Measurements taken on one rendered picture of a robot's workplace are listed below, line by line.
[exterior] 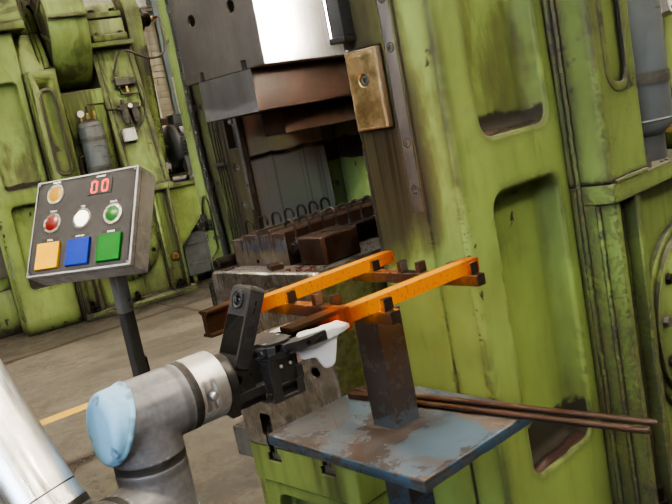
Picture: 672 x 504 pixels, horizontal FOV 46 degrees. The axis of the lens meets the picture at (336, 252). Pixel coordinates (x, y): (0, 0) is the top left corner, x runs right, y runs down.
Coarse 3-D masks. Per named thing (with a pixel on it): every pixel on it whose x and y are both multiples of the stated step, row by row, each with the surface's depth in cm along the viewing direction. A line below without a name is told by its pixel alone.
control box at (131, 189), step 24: (120, 168) 215; (48, 192) 222; (72, 192) 219; (96, 192) 215; (120, 192) 213; (144, 192) 214; (48, 216) 220; (72, 216) 217; (96, 216) 213; (120, 216) 210; (144, 216) 213; (48, 240) 217; (96, 240) 211; (144, 240) 211; (96, 264) 208; (120, 264) 206; (144, 264) 210
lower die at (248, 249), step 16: (352, 208) 204; (368, 208) 202; (288, 224) 190; (304, 224) 190; (320, 224) 191; (240, 240) 195; (256, 240) 190; (272, 240) 186; (288, 240) 183; (240, 256) 196; (256, 256) 192; (272, 256) 188; (288, 256) 184
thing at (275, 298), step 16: (368, 256) 157; (384, 256) 157; (336, 272) 148; (352, 272) 151; (288, 288) 142; (304, 288) 143; (320, 288) 146; (224, 304) 133; (272, 304) 139; (208, 320) 131; (224, 320) 133; (208, 336) 131
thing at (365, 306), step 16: (432, 272) 132; (448, 272) 133; (464, 272) 135; (400, 288) 126; (416, 288) 128; (432, 288) 130; (352, 304) 121; (368, 304) 121; (304, 320) 115; (320, 320) 115; (352, 320) 119
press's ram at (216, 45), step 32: (192, 0) 184; (224, 0) 177; (256, 0) 171; (288, 0) 178; (320, 0) 185; (192, 32) 187; (224, 32) 179; (256, 32) 172; (288, 32) 178; (320, 32) 184; (192, 64) 190; (224, 64) 182; (256, 64) 175
